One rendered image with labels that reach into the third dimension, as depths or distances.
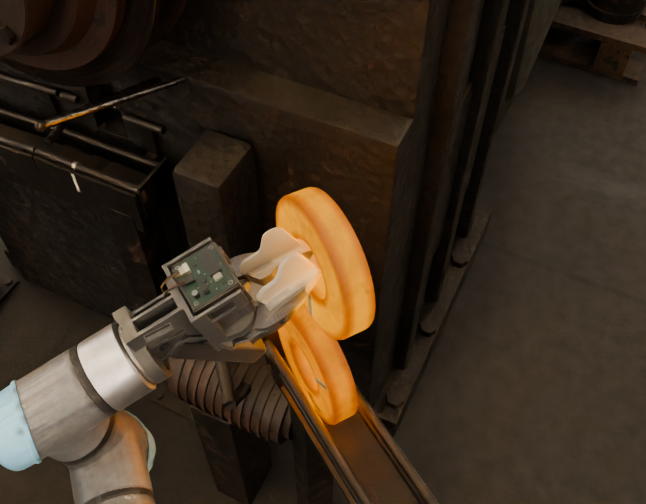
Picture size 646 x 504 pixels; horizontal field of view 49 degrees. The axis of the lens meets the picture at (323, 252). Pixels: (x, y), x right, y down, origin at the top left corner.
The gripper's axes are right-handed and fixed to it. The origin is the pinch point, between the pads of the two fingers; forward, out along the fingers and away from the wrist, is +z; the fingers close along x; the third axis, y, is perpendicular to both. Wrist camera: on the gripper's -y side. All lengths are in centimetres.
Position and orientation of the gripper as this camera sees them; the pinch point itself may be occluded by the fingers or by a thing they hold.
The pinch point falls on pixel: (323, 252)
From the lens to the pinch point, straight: 70.8
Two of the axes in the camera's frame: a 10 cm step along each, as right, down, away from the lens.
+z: 8.5, -5.2, 0.9
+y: -2.2, -4.9, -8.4
